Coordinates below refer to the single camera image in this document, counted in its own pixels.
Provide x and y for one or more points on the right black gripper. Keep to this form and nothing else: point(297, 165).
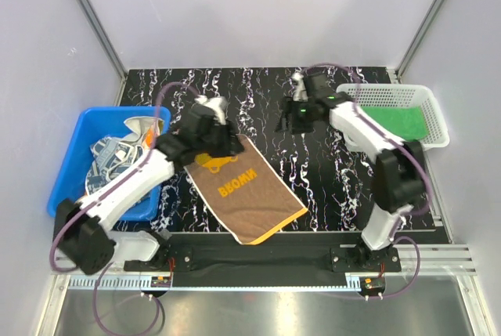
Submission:
point(297, 128)

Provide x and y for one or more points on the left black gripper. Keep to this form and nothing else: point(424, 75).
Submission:
point(232, 144)

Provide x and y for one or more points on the green microfiber towel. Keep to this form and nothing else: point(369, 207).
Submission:
point(407, 123)

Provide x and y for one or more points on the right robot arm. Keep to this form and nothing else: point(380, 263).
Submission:
point(400, 183)

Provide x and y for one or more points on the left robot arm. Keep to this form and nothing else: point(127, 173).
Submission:
point(82, 229)

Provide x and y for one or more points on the cream orange patterned towel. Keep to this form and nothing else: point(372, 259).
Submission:
point(142, 130)

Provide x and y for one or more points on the blue white patterned towel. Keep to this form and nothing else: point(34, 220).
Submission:
point(111, 157)

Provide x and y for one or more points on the blue plastic bin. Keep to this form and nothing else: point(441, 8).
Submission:
point(92, 125)

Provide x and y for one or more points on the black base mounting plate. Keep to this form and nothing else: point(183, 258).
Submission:
point(222, 248)

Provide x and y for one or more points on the white perforated plastic basket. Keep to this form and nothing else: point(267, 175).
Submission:
point(404, 96)

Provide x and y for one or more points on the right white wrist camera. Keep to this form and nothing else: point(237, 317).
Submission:
point(300, 94)

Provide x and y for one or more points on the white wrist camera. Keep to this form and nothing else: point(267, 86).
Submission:
point(300, 94)
point(218, 104)

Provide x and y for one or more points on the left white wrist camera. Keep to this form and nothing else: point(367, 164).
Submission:
point(218, 104)

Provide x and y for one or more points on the aluminium frame rail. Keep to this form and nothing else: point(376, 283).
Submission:
point(328, 273)

